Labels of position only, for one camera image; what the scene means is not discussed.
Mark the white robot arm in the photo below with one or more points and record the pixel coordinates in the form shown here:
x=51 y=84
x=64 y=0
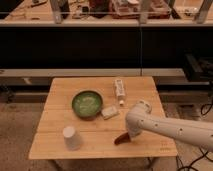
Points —
x=196 y=133

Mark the white squeeze tube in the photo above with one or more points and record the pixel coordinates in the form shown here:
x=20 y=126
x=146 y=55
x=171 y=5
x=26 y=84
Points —
x=120 y=91

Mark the green bowl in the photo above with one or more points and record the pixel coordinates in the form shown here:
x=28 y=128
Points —
x=87 y=104

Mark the beige sponge block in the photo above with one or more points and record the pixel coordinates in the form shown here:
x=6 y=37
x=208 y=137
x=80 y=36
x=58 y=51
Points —
x=109 y=112

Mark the wooden table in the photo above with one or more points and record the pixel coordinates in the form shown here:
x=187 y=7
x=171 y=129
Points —
x=98 y=134

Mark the white upside-down paper cup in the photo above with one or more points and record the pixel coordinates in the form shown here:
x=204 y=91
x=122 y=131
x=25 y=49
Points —
x=72 y=138

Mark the black equipment box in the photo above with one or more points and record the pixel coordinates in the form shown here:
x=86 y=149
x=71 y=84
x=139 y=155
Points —
x=198 y=69

